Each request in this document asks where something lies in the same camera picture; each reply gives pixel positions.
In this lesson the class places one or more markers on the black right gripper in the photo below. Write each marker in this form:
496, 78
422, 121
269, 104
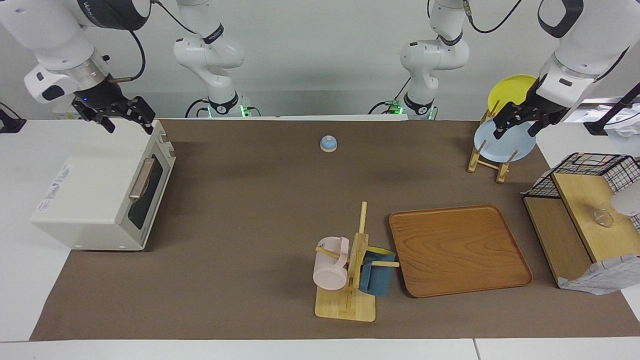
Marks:
100, 97

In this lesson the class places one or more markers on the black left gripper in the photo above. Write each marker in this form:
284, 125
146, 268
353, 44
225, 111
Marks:
540, 102

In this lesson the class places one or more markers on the white toaster oven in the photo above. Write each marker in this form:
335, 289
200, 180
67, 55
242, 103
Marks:
90, 195

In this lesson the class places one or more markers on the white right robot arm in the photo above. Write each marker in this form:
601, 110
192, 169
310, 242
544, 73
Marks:
50, 40

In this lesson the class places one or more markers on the light blue plate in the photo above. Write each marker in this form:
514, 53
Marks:
507, 147

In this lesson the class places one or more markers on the yellow plate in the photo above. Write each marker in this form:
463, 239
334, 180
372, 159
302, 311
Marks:
512, 90

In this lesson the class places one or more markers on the white power strip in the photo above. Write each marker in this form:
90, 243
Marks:
65, 114

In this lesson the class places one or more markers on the wooden plate rack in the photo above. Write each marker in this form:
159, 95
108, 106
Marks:
477, 159

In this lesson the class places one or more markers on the black clamp stand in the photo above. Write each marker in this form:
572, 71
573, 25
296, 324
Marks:
9, 124
597, 127

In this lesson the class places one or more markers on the white crumpled plastic bag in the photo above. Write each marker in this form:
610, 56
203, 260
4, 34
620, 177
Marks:
627, 132

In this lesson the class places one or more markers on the light wooden shelf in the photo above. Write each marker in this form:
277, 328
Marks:
582, 210

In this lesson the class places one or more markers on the small clear glass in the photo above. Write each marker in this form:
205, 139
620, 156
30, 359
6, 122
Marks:
603, 218

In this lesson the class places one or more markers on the white rounded container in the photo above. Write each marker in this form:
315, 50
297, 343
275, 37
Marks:
627, 202

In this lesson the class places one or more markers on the brown wooden tray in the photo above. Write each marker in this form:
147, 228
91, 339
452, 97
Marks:
457, 250

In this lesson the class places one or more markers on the brown table mat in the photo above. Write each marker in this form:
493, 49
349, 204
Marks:
250, 210

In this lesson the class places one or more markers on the white checked cloth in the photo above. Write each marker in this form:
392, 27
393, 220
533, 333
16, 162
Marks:
607, 277

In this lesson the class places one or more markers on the small blue dome bell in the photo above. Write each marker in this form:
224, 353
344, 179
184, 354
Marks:
328, 144

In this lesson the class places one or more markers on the dark blue mug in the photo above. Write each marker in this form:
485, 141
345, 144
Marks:
377, 280

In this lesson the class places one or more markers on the pink mug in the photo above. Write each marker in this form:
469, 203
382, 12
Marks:
330, 272

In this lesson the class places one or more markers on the wooden mug tree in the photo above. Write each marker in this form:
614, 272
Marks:
345, 307

